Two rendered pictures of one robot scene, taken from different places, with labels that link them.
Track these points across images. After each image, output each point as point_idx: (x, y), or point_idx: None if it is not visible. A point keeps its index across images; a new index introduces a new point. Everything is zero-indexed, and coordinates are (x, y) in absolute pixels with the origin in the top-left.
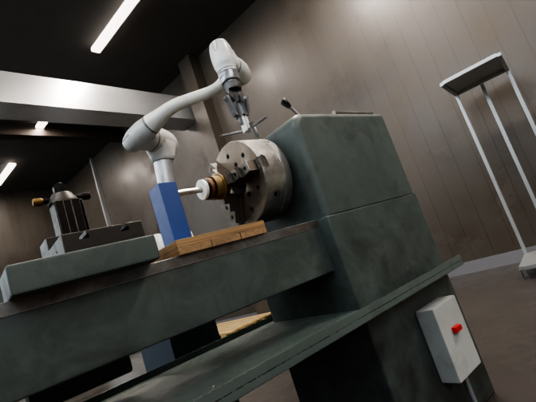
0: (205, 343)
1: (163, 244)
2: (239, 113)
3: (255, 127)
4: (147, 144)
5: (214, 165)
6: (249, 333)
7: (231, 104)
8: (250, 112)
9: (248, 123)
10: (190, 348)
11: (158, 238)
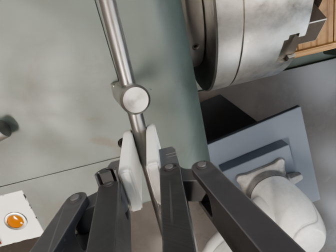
0: (222, 134)
1: (290, 208)
2: (175, 173)
3: (119, 85)
4: None
5: (313, 12)
6: (197, 85)
7: (257, 210)
8: (61, 211)
9: (150, 99)
10: (240, 128)
11: (302, 219)
